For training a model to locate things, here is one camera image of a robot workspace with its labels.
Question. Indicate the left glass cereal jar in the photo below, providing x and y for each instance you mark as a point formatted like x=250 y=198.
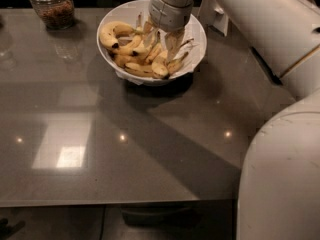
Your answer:
x=55 y=14

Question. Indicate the long banana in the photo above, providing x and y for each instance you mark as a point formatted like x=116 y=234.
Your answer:
x=159 y=66

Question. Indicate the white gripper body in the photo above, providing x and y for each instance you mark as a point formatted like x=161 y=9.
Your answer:
x=167 y=16

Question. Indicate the curved banana far left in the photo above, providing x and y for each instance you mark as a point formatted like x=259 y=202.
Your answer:
x=111 y=31

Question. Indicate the banana under curved one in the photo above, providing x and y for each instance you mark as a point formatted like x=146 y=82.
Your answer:
x=134 y=41

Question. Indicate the small right banana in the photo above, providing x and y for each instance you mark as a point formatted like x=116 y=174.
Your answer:
x=176 y=64

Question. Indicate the small centre banana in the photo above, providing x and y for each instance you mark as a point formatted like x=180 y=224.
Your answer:
x=157 y=48

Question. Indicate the white bowl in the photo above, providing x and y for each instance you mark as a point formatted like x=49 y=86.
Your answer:
x=129 y=13

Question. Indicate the small banana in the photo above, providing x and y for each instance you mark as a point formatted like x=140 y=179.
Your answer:
x=157 y=48
x=176 y=64

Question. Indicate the bottom front banana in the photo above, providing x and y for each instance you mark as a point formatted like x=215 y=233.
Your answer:
x=138 y=69

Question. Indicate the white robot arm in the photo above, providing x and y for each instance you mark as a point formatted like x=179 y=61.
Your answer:
x=279 y=192

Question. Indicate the lower left banana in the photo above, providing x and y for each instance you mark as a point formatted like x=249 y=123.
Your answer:
x=121 y=60

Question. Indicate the upright middle banana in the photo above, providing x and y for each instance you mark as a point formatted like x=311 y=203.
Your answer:
x=140 y=51

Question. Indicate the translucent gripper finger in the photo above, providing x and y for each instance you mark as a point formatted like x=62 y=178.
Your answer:
x=173 y=41
x=150 y=34

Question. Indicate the white sign stand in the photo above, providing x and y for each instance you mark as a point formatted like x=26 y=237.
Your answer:
x=211 y=15

